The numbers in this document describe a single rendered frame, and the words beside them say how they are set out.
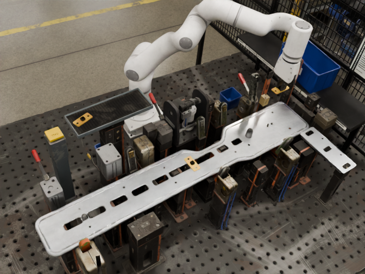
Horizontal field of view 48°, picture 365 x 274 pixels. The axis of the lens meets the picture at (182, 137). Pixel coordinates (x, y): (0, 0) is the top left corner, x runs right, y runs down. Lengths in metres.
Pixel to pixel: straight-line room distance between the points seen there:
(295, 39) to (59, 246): 1.22
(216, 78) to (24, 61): 1.98
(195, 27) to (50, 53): 2.50
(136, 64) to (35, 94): 1.82
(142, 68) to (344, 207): 1.26
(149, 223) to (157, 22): 3.14
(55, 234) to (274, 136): 1.10
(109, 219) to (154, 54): 0.80
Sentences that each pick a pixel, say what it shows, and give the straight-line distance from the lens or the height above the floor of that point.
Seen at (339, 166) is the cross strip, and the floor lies 1.00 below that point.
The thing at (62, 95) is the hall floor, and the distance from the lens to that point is 3.69.
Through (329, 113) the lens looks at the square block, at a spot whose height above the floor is 1.06.
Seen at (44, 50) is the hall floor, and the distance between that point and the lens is 4.20.
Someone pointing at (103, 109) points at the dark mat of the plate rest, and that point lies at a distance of 1.88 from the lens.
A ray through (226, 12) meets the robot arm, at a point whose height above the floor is 1.58.
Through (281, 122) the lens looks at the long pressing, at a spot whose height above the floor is 1.00.
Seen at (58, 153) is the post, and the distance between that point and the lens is 1.85.
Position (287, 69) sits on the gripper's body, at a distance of 1.84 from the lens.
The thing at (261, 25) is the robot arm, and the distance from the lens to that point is 1.75.
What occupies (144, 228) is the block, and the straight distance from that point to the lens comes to 1.66.
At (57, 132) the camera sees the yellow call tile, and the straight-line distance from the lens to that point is 1.80.
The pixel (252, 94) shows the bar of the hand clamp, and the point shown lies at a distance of 2.10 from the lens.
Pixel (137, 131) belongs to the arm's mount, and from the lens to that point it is 2.35.
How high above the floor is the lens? 2.48
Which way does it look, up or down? 48 degrees down
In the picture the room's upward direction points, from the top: 7 degrees clockwise
